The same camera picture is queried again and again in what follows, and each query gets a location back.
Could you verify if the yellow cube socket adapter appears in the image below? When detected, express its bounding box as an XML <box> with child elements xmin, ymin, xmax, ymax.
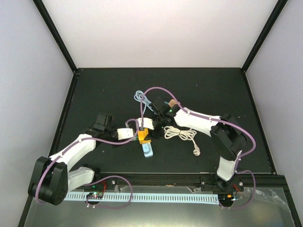
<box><xmin>138</xmin><ymin>128</ymin><xmax>149</xmax><ymax>144</ymax></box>

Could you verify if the light blue power strip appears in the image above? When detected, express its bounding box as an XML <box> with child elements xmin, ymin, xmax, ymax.
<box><xmin>142</xmin><ymin>142</ymin><xmax>153</xmax><ymax>158</ymax></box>

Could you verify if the peach dragon cube adapter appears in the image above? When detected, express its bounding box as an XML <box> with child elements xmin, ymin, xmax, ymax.
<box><xmin>168</xmin><ymin>99</ymin><xmax>177</xmax><ymax>107</ymax></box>

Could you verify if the light blue plug adapter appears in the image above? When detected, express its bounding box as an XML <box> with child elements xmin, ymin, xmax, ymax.
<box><xmin>142</xmin><ymin>143</ymin><xmax>152</xmax><ymax>156</ymax></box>

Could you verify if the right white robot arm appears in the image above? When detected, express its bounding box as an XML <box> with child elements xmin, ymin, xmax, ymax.
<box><xmin>138</xmin><ymin>99</ymin><xmax>247</xmax><ymax>191</ymax></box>

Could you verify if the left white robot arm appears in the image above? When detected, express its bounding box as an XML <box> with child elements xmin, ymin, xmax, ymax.
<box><xmin>27</xmin><ymin>113</ymin><xmax>118</xmax><ymax>205</ymax></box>

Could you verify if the left small circuit board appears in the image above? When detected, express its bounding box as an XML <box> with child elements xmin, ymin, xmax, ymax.
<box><xmin>86</xmin><ymin>192</ymin><xmax>104</xmax><ymax>200</ymax></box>

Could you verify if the small circuit board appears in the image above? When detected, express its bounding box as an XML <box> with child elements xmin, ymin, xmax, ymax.
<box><xmin>86</xmin><ymin>192</ymin><xmax>104</xmax><ymax>200</ymax></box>
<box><xmin>218</xmin><ymin>194</ymin><xmax>243</xmax><ymax>202</ymax></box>

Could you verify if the right small circuit board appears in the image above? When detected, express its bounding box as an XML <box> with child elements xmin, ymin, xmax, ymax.
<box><xmin>218</xmin><ymin>194</ymin><xmax>243</xmax><ymax>202</ymax></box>

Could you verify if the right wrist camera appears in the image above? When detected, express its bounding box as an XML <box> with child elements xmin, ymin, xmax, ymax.
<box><xmin>137</xmin><ymin>117</ymin><xmax>154</xmax><ymax>130</ymax></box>

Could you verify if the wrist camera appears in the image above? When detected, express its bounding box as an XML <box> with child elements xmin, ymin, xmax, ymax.
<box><xmin>137</xmin><ymin>117</ymin><xmax>154</xmax><ymax>130</ymax></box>
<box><xmin>117</xmin><ymin>128</ymin><xmax>134</xmax><ymax>140</ymax></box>

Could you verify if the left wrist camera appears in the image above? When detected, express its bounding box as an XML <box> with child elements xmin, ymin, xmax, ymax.
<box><xmin>117</xmin><ymin>128</ymin><xmax>134</xmax><ymax>140</ymax></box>

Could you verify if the white coiled power cable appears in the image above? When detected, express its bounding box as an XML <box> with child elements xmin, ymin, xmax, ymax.
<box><xmin>163</xmin><ymin>125</ymin><xmax>201</xmax><ymax>157</ymax></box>

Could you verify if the light blue slotted cable duct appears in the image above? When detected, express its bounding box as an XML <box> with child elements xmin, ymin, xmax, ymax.
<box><xmin>64</xmin><ymin>192</ymin><xmax>219</xmax><ymax>205</ymax></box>

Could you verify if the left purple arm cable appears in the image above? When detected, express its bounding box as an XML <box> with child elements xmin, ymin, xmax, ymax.
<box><xmin>35</xmin><ymin>118</ymin><xmax>140</xmax><ymax>210</ymax></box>

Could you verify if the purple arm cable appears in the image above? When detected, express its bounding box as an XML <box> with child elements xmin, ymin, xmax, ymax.
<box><xmin>35</xmin><ymin>118</ymin><xmax>140</xmax><ymax>210</ymax></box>
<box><xmin>140</xmin><ymin>87</ymin><xmax>257</xmax><ymax>210</ymax></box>

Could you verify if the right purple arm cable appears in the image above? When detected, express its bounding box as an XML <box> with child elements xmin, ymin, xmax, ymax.
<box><xmin>140</xmin><ymin>87</ymin><xmax>257</xmax><ymax>210</ymax></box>

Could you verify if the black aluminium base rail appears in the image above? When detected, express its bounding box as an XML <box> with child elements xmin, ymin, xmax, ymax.
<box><xmin>94</xmin><ymin>172</ymin><xmax>287</xmax><ymax>192</ymax></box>

